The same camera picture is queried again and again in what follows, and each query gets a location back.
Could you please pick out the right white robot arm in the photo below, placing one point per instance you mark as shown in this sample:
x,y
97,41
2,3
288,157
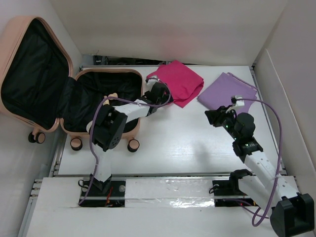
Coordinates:
x,y
290,212

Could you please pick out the small beige bottle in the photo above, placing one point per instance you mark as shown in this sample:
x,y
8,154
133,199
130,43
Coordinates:
x,y
112,95

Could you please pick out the aluminium rail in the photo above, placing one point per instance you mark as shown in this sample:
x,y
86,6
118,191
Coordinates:
x,y
156,188

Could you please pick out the purple cloth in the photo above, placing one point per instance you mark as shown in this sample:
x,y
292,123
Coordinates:
x,y
226,86

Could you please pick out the beige round jar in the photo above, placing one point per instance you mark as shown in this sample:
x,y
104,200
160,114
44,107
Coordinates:
x,y
88,127

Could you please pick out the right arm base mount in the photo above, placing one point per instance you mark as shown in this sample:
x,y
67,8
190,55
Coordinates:
x,y
226,192

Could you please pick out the background electronics box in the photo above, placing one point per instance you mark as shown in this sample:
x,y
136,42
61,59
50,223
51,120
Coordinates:
x,y
97,60

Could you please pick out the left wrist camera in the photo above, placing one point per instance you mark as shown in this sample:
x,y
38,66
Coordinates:
x,y
151,80

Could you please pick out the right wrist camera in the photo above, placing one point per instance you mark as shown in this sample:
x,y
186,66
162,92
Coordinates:
x,y
237,103

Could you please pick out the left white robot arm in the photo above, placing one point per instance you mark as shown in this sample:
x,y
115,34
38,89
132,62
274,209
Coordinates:
x,y
109,121

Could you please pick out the pink hard-shell suitcase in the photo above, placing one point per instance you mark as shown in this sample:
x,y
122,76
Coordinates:
x,y
38,85

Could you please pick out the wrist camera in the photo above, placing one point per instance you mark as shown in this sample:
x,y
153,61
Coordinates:
x,y
237,103
151,80

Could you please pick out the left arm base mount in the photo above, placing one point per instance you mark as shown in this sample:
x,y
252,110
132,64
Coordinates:
x,y
110,193

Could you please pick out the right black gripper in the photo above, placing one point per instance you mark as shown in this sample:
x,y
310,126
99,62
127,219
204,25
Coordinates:
x,y
214,116

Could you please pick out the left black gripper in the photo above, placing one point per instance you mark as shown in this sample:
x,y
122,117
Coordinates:
x,y
167,98

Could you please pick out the magenta cloth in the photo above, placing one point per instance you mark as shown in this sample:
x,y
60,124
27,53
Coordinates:
x,y
184,84

